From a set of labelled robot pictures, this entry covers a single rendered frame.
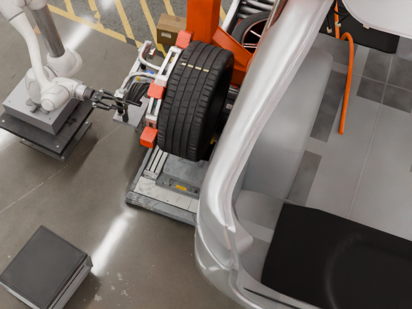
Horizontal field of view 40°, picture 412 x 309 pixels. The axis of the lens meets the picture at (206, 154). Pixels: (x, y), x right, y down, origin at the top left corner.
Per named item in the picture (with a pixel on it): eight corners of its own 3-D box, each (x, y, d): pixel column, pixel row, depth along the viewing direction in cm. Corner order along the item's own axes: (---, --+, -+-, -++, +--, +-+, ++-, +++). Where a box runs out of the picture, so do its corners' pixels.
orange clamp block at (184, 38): (187, 49, 317) (191, 34, 314) (174, 45, 318) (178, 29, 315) (190, 48, 323) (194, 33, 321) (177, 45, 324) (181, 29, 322)
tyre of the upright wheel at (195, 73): (227, 105, 371) (192, 184, 332) (192, 94, 374) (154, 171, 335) (241, 27, 318) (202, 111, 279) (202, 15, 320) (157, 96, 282)
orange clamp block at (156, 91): (164, 100, 302) (160, 99, 293) (150, 95, 303) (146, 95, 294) (168, 87, 301) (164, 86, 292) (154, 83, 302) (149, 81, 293)
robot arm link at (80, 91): (75, 101, 330) (84, 104, 329) (72, 92, 322) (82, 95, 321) (82, 89, 334) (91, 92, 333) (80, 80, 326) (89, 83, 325)
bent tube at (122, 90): (151, 104, 309) (151, 92, 300) (118, 93, 311) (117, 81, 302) (164, 79, 317) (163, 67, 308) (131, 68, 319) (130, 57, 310)
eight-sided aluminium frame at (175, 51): (157, 156, 339) (155, 105, 292) (147, 152, 340) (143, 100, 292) (190, 86, 365) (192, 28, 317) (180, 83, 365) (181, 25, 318)
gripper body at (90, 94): (90, 92, 333) (105, 97, 331) (84, 103, 329) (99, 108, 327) (88, 84, 326) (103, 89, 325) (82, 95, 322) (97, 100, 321)
